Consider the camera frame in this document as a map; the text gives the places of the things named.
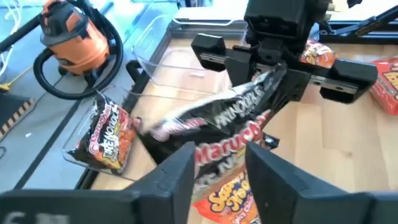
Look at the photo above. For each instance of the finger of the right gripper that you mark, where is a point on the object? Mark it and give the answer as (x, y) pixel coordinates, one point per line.
(242, 68)
(297, 85)

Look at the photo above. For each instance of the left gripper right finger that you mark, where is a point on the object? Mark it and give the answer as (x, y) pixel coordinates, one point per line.
(280, 193)

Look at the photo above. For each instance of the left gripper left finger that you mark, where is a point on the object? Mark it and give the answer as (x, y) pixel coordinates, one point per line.
(168, 193)

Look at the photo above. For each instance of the orange Saucy Noods pack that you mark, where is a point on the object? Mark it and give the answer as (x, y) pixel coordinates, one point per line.
(387, 87)
(318, 54)
(227, 199)

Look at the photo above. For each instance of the clear plastic bin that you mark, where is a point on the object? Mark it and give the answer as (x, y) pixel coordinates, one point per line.
(77, 137)
(174, 62)

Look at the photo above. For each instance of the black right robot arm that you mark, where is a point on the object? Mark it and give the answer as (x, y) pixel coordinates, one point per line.
(320, 7)

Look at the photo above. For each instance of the orange shop vacuum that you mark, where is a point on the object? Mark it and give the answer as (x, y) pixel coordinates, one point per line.
(46, 81)
(74, 40)

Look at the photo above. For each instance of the black hazard-striped floor mat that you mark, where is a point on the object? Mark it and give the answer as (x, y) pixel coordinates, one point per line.
(12, 115)

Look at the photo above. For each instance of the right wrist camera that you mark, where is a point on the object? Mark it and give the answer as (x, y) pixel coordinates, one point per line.
(273, 18)

